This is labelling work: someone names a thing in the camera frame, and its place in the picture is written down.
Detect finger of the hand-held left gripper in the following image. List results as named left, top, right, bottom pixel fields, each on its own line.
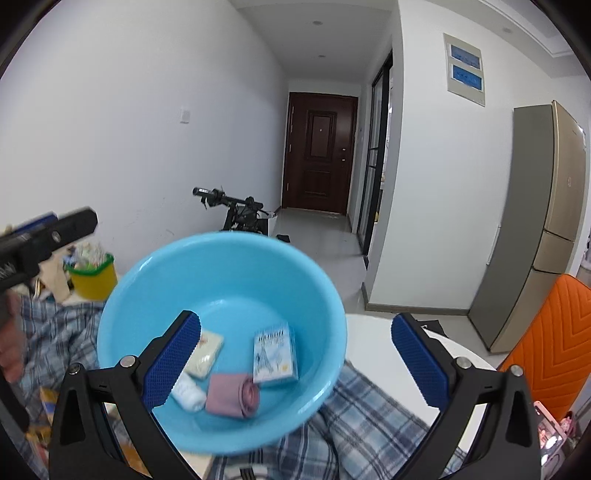
left=11, top=211, right=58, bottom=232
left=0, top=208, right=99, bottom=265

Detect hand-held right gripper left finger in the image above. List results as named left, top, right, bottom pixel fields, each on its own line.
left=48, top=310, right=204, bottom=480

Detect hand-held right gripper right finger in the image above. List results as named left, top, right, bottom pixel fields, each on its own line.
left=390, top=313, right=542, bottom=480

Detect white small bottle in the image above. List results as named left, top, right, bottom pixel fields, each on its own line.
left=172, top=371, right=207, bottom=413

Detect cream box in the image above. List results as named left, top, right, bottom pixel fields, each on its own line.
left=185, top=330, right=225, bottom=380

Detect pink plastic cup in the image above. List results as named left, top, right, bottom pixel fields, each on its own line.
left=204, top=373, right=262, bottom=420

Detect blue plastic basin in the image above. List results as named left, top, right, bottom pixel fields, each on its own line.
left=97, top=232, right=348, bottom=455

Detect blue white printed box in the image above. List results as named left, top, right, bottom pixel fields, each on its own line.
left=252, top=322, right=299, bottom=385

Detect person's left hand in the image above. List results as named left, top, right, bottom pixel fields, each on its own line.
left=0, top=293, right=27, bottom=384

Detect crumpled paper wrappers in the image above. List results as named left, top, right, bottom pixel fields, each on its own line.
left=65, top=240, right=109, bottom=271

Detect yellow bin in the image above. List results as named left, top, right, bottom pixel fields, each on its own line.
left=65, top=253, right=118, bottom=301

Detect blue plaid cloth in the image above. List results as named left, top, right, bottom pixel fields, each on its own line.
left=9, top=293, right=467, bottom=480

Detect orange quilted chair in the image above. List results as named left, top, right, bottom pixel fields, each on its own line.
left=498, top=273, right=591, bottom=423

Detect yellow blue packet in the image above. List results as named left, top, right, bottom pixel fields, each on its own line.
left=25, top=385, right=61, bottom=448

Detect pink box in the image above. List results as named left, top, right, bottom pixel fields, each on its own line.
left=534, top=401, right=578, bottom=464

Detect beige refrigerator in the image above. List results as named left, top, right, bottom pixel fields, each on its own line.
left=468, top=100, right=591, bottom=355

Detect black framed glass door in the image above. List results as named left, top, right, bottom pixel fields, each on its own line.
left=358, top=48, right=393, bottom=257

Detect dark brown door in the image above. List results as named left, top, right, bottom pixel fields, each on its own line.
left=281, top=91, right=359, bottom=215

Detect wall electrical panel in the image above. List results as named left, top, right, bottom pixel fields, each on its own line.
left=443, top=32, right=487, bottom=107

